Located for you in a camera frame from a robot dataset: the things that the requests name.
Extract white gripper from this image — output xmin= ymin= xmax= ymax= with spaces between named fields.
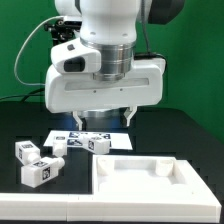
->
xmin=45 ymin=58 xmax=165 ymax=131

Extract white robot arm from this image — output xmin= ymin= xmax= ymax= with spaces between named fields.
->
xmin=45 ymin=0 xmax=185 ymax=120

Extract paper sheet with tags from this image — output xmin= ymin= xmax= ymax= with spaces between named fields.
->
xmin=44 ymin=130 xmax=132 ymax=150

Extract white L-shaped obstacle fence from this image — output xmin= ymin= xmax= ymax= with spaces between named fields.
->
xmin=0 ymin=193 xmax=221 ymax=223

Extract black base cables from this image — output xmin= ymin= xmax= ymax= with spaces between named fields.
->
xmin=0 ymin=87 xmax=46 ymax=103

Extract black camera stand pole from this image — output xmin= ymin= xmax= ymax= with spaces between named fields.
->
xmin=51 ymin=34 xmax=61 ymax=47

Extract black camera on stand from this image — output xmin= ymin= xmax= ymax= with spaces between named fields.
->
xmin=44 ymin=19 xmax=82 ymax=43

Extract grey camera cable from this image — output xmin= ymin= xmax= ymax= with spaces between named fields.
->
xmin=13 ymin=15 xmax=64 ymax=88

